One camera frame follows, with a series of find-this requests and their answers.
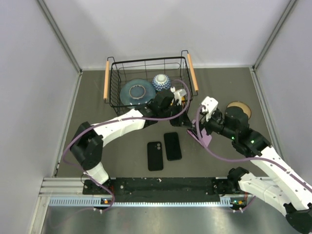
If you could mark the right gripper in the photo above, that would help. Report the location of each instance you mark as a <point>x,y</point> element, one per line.
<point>204,123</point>

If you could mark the black smartphone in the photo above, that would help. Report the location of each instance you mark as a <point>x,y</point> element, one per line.
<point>172,146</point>

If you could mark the grey slotted cable duct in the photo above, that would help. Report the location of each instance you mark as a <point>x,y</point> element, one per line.
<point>104,202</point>

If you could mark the blue white patterned bowl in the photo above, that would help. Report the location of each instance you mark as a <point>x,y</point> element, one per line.
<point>161,82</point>

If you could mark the wooden basket handle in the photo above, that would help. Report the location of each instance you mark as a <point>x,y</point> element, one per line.
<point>106,81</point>
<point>194,79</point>

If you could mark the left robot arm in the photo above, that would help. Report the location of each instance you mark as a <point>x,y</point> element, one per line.
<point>89,140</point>

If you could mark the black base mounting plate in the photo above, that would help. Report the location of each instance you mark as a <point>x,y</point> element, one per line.
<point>144,186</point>

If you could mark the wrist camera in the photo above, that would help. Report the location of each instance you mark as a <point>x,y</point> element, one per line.
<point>179,95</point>
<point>209,106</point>

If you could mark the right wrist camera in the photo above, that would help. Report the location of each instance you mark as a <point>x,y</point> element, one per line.
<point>209,106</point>

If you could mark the brown ceramic bowl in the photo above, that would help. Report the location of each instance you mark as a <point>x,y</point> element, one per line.
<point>246,109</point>

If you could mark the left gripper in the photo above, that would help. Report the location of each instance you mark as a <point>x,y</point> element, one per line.
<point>182,120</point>

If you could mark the left wooden basket handle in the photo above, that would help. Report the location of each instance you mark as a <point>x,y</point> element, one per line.
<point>106,81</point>

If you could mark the black wire dish basket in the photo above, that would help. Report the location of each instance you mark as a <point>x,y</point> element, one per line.
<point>120,72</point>

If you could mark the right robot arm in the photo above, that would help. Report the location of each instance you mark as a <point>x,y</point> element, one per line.
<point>291,195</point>

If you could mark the blue glazed plate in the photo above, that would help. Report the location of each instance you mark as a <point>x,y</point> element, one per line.
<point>136,92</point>

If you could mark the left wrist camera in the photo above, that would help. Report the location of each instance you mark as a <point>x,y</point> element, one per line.
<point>179,95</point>

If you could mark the right wooden basket handle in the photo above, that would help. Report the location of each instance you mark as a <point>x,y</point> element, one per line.
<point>194,79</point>

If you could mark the purple smartphone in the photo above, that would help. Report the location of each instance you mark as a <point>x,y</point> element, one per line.
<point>206,138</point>

